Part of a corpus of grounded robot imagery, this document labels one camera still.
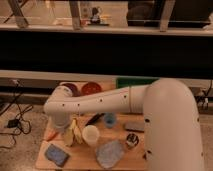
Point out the red bowl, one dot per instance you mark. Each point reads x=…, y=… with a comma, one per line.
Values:
x=91, y=88

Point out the green plastic tray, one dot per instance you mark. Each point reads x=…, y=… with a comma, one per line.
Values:
x=122, y=82

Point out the wooden board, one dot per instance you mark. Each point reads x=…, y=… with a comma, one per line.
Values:
x=83, y=158

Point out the blue sponge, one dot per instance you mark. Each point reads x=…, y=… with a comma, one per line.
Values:
x=56, y=155

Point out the grey sponge block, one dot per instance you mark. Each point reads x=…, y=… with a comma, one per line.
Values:
x=134, y=126

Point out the white plastic cup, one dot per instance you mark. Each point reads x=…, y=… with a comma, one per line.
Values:
x=91, y=135

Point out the purple bowl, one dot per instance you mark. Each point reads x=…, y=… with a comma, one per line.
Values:
x=73, y=88

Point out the small metal cup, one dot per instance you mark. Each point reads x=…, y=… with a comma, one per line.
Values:
x=132, y=140

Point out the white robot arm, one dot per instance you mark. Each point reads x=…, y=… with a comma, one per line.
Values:
x=173, y=140

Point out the light blue cloth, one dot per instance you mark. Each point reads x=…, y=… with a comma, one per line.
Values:
x=109, y=154

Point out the small blue cup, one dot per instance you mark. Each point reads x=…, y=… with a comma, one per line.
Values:
x=109, y=120

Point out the yellow banana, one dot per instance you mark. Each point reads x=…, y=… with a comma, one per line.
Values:
x=72, y=133

